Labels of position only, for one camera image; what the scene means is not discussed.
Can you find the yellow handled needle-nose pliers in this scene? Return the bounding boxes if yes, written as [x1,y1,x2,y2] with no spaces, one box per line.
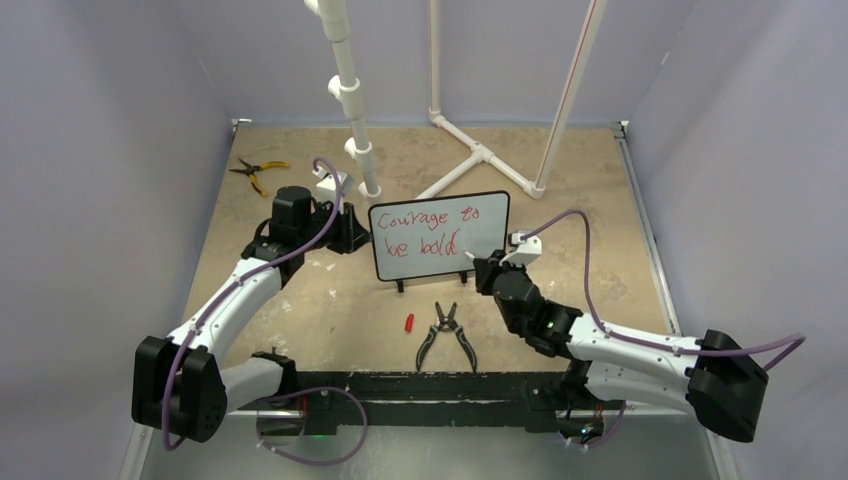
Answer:
[229,158,290,197]

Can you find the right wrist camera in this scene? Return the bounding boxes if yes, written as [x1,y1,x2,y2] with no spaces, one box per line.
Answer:
[499,230,543,267]

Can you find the black framed whiteboard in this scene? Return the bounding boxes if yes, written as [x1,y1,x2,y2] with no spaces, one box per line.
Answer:
[368,190,511,282]

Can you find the wire whiteboard stand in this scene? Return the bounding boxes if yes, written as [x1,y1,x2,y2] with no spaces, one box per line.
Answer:
[392,271,471,294]

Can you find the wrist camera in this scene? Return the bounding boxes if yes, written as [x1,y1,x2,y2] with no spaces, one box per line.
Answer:
[313,166,354,202]
[499,230,543,267]

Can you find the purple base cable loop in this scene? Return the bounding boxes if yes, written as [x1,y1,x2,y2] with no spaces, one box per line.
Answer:
[254,387,369,469]

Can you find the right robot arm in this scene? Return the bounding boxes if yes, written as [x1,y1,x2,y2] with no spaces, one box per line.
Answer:
[472,250,769,443]

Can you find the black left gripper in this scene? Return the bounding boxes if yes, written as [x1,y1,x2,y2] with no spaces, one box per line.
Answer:
[297,198,372,255]

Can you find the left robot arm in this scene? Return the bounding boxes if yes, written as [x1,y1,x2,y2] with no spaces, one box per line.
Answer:
[131,186,370,443]

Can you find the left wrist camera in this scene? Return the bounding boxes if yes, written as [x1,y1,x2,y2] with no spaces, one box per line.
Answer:
[313,166,354,202]

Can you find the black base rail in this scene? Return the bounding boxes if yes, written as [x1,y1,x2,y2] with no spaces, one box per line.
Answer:
[254,352,597,436]

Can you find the metal corner bracket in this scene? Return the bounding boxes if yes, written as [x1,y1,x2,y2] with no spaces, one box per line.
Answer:
[231,118,253,134]

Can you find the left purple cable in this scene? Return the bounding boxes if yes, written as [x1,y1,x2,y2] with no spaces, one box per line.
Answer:
[160,156,344,452]

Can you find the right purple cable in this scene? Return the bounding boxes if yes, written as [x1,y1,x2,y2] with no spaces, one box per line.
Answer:
[523,209,808,372]

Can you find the white PVC pipe frame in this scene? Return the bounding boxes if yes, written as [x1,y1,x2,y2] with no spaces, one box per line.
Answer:
[304,0,607,204]

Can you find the black grey wire stripper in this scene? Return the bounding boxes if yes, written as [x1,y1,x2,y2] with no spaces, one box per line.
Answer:
[415,301,479,374]

